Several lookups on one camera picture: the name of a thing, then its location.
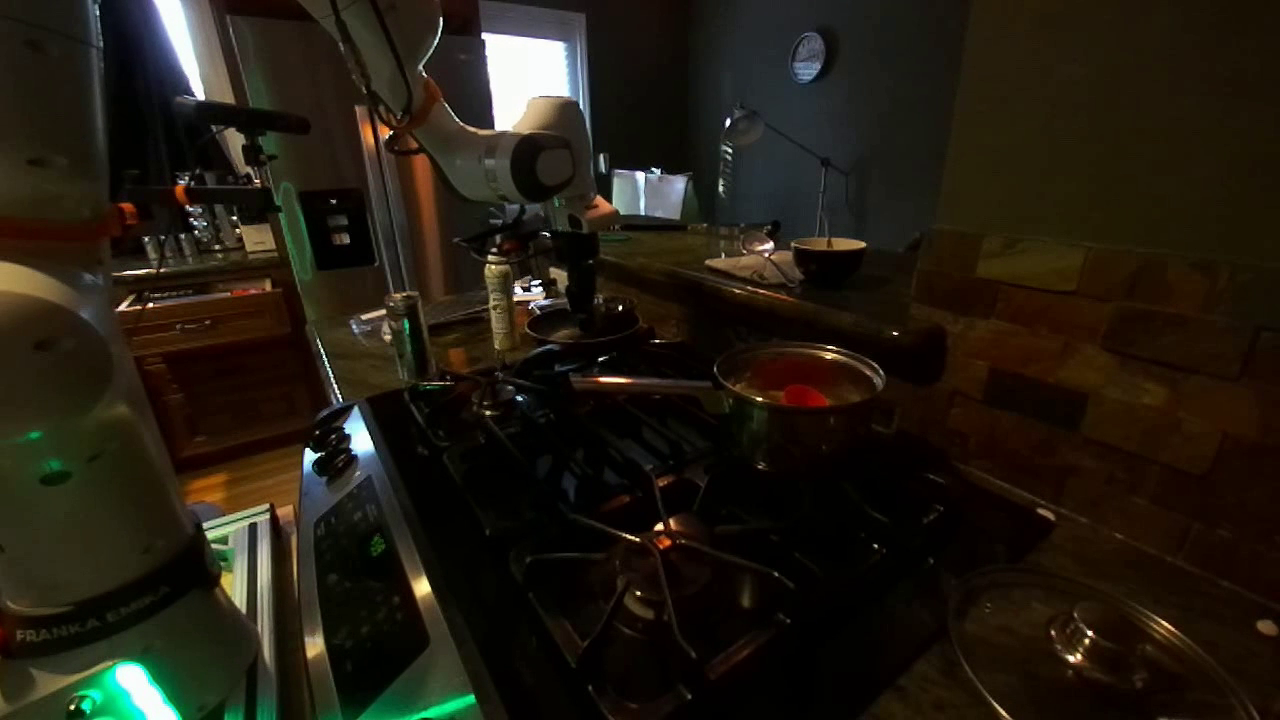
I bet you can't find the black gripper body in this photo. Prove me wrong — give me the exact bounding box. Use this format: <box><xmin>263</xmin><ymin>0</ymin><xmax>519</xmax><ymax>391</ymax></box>
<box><xmin>546</xmin><ymin>214</ymin><xmax>602</xmax><ymax>286</ymax></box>

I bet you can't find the black frying pan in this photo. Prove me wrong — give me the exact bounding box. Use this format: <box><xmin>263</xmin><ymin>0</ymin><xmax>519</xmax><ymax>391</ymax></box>
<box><xmin>511</xmin><ymin>296</ymin><xmax>660</xmax><ymax>373</ymax></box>

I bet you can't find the small black bowl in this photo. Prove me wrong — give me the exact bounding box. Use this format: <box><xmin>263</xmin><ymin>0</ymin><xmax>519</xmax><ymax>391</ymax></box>
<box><xmin>791</xmin><ymin>230</ymin><xmax>870</xmax><ymax>291</ymax></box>

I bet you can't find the glass pot lid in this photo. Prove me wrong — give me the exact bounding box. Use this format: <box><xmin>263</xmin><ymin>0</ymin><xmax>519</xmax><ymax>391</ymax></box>
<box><xmin>947</xmin><ymin>562</ymin><xmax>1265</xmax><ymax>720</ymax></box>

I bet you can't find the white container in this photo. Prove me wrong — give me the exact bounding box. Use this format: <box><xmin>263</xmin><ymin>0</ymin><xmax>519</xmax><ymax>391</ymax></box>
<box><xmin>606</xmin><ymin>165</ymin><xmax>695</xmax><ymax>224</ymax></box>

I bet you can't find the stainless refrigerator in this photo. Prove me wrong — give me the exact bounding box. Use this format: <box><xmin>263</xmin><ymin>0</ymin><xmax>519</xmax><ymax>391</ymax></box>
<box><xmin>353</xmin><ymin>104</ymin><xmax>490</xmax><ymax>311</ymax></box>

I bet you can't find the clear glass dish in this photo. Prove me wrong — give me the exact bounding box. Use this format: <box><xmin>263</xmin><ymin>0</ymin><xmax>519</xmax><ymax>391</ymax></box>
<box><xmin>347</xmin><ymin>299</ymin><xmax>403</xmax><ymax>352</ymax></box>

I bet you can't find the thin metal desk lamp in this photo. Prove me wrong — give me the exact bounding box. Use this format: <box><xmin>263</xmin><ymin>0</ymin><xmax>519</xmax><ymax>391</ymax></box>
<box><xmin>715</xmin><ymin>104</ymin><xmax>864</xmax><ymax>257</ymax></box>

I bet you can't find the red tomato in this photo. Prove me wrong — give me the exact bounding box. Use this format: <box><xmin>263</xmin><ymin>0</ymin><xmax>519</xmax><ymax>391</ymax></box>
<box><xmin>770</xmin><ymin>381</ymin><xmax>836</xmax><ymax>413</ymax></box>

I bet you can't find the black gas stove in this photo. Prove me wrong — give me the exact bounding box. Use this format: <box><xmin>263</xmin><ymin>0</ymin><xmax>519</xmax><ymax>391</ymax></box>
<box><xmin>293</xmin><ymin>337</ymin><xmax>1054</xmax><ymax>720</ymax></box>

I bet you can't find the black stove knob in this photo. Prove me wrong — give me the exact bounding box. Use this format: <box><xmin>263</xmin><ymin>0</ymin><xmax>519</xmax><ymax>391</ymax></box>
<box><xmin>314</xmin><ymin>441</ymin><xmax>365</xmax><ymax>486</ymax></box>
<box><xmin>306</xmin><ymin>402</ymin><xmax>353</xmax><ymax>447</ymax></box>

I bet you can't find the wooden cabinet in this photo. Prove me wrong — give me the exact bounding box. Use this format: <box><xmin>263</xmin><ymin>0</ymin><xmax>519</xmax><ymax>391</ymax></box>
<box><xmin>110</xmin><ymin>270</ymin><xmax>332</xmax><ymax>470</ymax></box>

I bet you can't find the black kitchen appliance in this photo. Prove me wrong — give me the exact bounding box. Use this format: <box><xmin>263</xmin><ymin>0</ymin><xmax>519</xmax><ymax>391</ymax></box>
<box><xmin>132</xmin><ymin>96</ymin><xmax>314</xmax><ymax>270</ymax></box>

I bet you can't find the bright narrow window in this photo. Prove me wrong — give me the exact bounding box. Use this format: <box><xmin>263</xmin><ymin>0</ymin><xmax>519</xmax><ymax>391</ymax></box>
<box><xmin>149</xmin><ymin>0</ymin><xmax>213</xmax><ymax>104</ymax></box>

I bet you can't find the black switch panel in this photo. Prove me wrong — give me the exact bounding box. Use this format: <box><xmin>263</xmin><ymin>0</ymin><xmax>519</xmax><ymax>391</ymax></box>
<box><xmin>297</xmin><ymin>187</ymin><xmax>377</xmax><ymax>270</ymax></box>

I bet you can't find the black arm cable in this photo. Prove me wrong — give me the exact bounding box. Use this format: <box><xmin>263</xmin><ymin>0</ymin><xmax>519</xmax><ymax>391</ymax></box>
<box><xmin>314</xmin><ymin>0</ymin><xmax>453</xmax><ymax>133</ymax></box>

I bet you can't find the steel saucepan with handle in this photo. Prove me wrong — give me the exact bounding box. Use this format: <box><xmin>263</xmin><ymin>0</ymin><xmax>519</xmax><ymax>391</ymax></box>
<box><xmin>562</xmin><ymin>337</ymin><xmax>894</xmax><ymax>470</ymax></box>

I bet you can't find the round wall clock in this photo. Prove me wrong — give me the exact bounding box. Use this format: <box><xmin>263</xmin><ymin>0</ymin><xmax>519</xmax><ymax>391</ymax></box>
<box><xmin>788</xmin><ymin>28</ymin><xmax>833</xmax><ymax>89</ymax></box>

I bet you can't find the aluminium base frame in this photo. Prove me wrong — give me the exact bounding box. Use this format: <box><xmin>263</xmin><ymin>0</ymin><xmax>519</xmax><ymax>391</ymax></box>
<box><xmin>196</xmin><ymin>500</ymin><xmax>289</xmax><ymax>720</ymax></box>

